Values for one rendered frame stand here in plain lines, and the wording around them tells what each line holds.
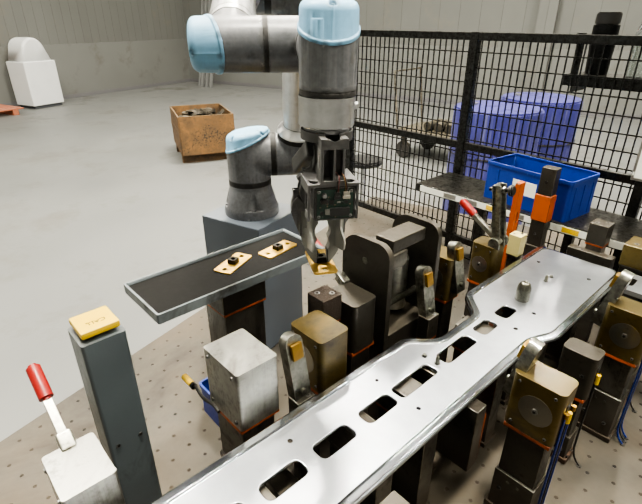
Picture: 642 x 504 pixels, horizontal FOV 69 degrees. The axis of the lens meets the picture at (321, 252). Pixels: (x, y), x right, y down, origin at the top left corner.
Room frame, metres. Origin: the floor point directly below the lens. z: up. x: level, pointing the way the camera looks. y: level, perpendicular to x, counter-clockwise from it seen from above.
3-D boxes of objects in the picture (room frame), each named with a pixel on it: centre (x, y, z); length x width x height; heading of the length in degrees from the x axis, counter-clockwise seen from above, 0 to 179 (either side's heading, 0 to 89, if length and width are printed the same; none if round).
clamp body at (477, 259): (1.16, -0.44, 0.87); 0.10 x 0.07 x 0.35; 43
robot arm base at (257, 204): (1.26, 0.20, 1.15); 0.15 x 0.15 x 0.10
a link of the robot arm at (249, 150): (1.26, 0.19, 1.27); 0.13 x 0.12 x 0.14; 97
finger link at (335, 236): (0.65, -0.03, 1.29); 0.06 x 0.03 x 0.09; 12
